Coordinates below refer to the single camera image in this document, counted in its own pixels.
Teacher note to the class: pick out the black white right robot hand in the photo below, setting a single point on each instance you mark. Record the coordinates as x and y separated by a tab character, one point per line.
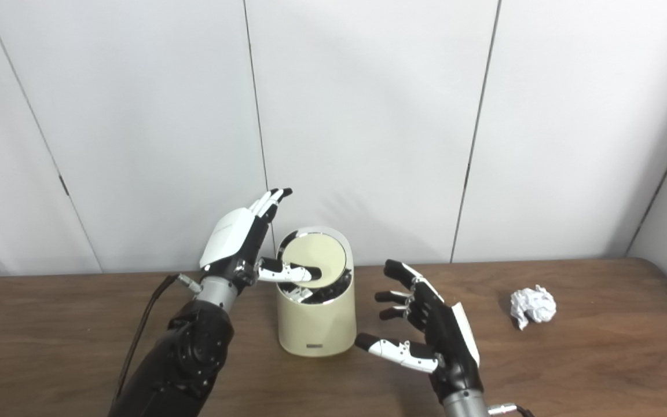
446	341

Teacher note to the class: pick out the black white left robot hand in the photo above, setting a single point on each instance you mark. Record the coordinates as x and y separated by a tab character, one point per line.
229	237

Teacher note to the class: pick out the cream round bin lid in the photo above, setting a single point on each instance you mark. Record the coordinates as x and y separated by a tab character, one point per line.
322	252

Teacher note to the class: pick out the large white paper ball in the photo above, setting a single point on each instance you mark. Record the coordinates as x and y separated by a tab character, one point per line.
533	306

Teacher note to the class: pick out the cream-colored desktop bin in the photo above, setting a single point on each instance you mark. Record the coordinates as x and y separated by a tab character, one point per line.
316	324

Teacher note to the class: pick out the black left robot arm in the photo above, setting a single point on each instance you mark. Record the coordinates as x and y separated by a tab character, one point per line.
189	359

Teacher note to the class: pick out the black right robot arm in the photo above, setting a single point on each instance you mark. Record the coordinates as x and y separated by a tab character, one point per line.
464	405

